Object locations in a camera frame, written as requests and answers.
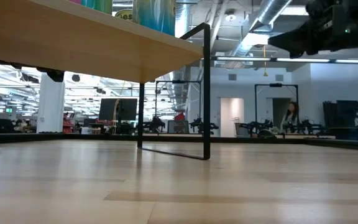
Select white pillar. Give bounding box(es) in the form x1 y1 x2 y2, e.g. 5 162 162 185
37 73 65 134

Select black gantry frame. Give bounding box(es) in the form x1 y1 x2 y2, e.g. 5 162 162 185
254 83 300 133
155 80 203 135

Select orange label can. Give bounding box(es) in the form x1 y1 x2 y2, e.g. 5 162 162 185
114 9 134 22

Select teal label can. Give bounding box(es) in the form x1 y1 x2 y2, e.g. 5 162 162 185
81 0 114 16

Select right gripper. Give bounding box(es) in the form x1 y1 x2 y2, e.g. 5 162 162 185
268 0 358 59

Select yellow hanging cord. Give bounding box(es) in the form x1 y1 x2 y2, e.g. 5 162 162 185
261 45 269 77

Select black monitor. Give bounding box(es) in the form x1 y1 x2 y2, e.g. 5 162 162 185
98 98 119 121
118 98 139 121

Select silver ventilation duct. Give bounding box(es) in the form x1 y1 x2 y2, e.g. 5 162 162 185
225 0 293 68
169 0 198 103

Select person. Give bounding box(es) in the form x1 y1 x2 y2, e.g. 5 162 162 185
280 101 300 133

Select blue label can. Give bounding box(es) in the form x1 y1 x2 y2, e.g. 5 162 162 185
132 0 177 37

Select black metal table frame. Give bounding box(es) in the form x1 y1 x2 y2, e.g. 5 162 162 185
0 130 358 152

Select red cabinet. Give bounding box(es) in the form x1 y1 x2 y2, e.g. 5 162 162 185
62 111 75 134

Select black cabinet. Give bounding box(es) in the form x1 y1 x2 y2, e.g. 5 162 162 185
323 100 358 129

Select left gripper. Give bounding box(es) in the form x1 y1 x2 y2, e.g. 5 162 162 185
47 69 65 83

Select ceiling light strip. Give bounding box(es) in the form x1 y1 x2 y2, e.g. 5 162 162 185
335 58 358 65
275 57 331 63
216 56 272 62

